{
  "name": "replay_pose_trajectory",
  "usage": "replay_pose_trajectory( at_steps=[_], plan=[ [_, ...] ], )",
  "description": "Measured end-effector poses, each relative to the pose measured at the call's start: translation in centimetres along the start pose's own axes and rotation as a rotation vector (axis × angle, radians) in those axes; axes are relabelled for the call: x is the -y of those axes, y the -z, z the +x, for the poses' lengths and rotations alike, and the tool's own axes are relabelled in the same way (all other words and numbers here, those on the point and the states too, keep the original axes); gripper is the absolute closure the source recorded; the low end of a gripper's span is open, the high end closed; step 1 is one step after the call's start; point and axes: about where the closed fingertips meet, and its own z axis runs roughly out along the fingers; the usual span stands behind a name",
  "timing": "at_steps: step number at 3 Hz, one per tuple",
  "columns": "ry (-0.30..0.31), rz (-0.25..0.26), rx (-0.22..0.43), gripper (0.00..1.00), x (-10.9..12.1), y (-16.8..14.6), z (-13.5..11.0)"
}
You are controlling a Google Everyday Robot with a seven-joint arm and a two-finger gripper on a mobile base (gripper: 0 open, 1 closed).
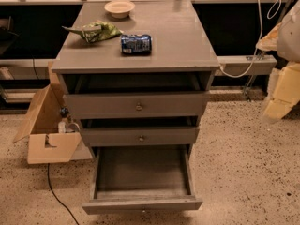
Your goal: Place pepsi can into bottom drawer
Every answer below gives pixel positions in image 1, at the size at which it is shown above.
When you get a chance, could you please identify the grey top drawer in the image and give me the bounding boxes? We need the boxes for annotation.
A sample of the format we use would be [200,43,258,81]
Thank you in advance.
[64,72,208,119]

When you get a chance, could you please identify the grey middle drawer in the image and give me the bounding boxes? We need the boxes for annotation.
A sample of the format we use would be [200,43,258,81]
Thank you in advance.
[81,116,199,147]

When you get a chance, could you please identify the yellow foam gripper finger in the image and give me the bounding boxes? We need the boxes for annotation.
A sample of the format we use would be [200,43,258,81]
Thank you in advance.
[262,62,300,120]

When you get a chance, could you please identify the brown cardboard box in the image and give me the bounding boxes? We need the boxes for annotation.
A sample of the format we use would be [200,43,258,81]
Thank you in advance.
[13,62,93,164]

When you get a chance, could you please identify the grey wooden drawer cabinet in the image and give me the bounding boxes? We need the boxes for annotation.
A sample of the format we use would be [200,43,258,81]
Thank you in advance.
[51,0,221,157]

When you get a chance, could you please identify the metal pole stand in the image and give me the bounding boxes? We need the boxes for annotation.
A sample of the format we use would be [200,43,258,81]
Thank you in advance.
[242,0,299,101]

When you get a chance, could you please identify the green chip bag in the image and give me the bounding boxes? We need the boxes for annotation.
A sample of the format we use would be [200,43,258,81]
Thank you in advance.
[64,21,123,43]

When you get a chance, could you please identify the beige paper bowl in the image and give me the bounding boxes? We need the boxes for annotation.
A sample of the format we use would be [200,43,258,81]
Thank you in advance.
[104,1,135,19]

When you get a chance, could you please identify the white hanging cable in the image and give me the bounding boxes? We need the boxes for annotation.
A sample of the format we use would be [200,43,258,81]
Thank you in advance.
[219,0,283,79]

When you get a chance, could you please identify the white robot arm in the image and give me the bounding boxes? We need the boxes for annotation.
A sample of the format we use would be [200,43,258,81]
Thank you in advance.
[257,1,300,122]

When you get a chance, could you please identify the black floor cable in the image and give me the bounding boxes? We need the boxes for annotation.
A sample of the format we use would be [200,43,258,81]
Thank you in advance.
[46,163,81,225]

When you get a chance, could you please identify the grey open bottom drawer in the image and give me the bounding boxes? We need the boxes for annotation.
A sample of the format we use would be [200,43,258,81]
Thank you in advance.
[82,145,203,215]

